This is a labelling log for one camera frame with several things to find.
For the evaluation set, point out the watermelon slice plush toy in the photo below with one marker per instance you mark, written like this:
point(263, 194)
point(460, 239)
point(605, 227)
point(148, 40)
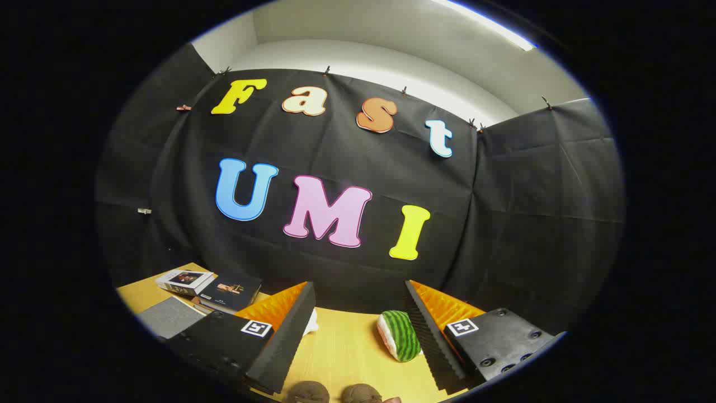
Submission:
point(400, 336)

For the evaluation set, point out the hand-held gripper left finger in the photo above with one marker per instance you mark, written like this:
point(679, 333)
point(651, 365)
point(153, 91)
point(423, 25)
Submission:
point(285, 347)

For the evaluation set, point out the fabric storage box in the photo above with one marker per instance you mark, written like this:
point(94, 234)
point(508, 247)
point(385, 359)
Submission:
point(168, 316)

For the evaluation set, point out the white portrait cover book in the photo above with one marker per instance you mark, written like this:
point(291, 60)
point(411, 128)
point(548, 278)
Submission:
point(184, 281)

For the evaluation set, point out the brown fuzzy shoe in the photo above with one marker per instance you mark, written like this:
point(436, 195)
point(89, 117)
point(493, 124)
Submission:
point(307, 393)
point(361, 394)

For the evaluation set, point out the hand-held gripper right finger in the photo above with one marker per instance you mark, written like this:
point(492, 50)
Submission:
point(433, 347)

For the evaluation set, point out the black backdrop cloth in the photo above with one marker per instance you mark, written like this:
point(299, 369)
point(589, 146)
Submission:
point(503, 224)

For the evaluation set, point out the dark hardcover book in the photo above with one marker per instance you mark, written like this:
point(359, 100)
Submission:
point(232, 291)

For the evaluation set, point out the brown cover book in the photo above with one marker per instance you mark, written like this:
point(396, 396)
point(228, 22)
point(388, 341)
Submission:
point(215, 308)

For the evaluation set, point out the white plush toy with eyes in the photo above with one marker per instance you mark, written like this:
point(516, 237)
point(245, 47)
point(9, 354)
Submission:
point(311, 323)

